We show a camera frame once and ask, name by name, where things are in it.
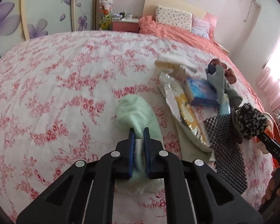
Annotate grey navy sock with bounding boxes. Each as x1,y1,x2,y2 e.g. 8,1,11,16
206,63,243,107

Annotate floral pillow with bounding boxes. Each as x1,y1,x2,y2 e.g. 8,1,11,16
155,6,193,32

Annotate red striped scrunchie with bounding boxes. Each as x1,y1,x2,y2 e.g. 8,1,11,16
208,58,237,84

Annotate beige pink headboard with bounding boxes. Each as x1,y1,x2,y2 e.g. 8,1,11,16
142,0,218,27

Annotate light blue tube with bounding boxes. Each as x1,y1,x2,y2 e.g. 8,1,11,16
218,93,231,115

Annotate pink floral tablecloth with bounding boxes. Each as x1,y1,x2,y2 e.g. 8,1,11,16
0,31,264,221

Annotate black dotted mat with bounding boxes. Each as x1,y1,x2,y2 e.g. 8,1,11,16
204,114,247,194

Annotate pale green cloth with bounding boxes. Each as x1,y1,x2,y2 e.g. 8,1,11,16
175,121,215,164

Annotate floral wardrobe doors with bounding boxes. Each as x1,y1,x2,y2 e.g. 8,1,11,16
0,0,96,59

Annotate salmon bed cover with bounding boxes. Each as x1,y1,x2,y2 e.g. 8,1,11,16
139,15,228,56

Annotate pink striped pillow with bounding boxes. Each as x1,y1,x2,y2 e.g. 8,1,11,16
192,16,211,39

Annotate black white floral scrunchie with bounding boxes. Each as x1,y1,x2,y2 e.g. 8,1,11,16
232,103,269,140

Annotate pink curtain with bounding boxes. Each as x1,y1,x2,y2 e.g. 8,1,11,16
256,66,280,110

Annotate silver yellow snack packet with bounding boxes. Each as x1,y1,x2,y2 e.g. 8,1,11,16
159,72,210,152

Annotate right hand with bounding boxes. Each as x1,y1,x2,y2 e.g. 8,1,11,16
261,168,280,204

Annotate mint green sock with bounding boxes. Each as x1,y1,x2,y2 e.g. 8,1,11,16
115,95,164,195

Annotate blue tissue pack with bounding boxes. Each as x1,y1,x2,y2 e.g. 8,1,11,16
183,77,219,107

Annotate stuffed toys column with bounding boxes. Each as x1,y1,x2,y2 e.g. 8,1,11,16
98,0,113,30

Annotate pink nightstand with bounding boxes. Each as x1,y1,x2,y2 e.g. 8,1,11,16
112,19,139,33

